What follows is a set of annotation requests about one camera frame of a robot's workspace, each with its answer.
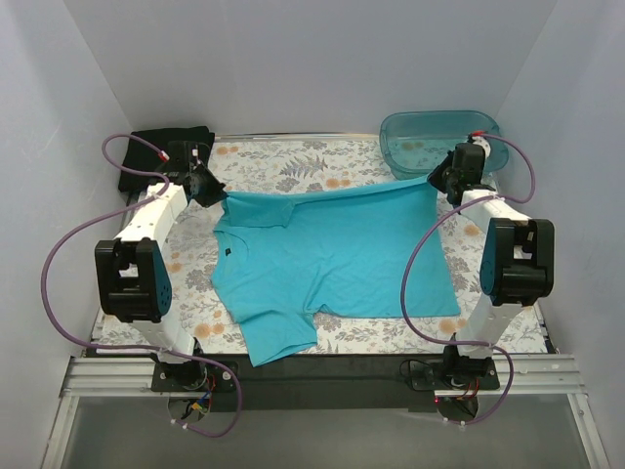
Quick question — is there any turquoise t-shirt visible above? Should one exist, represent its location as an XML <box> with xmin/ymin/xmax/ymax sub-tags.
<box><xmin>211</xmin><ymin>179</ymin><xmax>456</xmax><ymax>366</ymax></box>

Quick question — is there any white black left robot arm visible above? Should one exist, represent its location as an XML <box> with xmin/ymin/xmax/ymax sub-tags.
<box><xmin>95</xmin><ymin>141</ymin><xmax>227</xmax><ymax>391</ymax></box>

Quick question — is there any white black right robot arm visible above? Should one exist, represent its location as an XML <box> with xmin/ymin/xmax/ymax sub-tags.
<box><xmin>428</xmin><ymin>135</ymin><xmax>556</xmax><ymax>389</ymax></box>

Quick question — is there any folded black t-shirt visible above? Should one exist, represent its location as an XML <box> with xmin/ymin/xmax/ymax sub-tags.
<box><xmin>117</xmin><ymin>126</ymin><xmax>215</xmax><ymax>193</ymax></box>

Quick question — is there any teal transparent plastic bin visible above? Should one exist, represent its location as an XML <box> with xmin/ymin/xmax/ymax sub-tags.
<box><xmin>379</xmin><ymin>110</ymin><xmax>501</xmax><ymax>180</ymax></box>

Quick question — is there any floral patterned table mat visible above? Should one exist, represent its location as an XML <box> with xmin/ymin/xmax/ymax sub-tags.
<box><xmin>95</xmin><ymin>137</ymin><xmax>546</xmax><ymax>356</ymax></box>

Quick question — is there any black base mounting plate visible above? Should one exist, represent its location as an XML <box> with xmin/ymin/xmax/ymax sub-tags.
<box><xmin>150</xmin><ymin>354</ymin><xmax>500</xmax><ymax>412</ymax></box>

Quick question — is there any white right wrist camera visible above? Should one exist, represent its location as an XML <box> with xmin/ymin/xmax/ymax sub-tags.
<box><xmin>468</xmin><ymin>130</ymin><xmax>491</xmax><ymax>158</ymax></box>

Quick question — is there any aluminium frame rail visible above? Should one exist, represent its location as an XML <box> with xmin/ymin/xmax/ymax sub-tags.
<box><xmin>43</xmin><ymin>354</ymin><xmax>608</xmax><ymax>468</ymax></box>

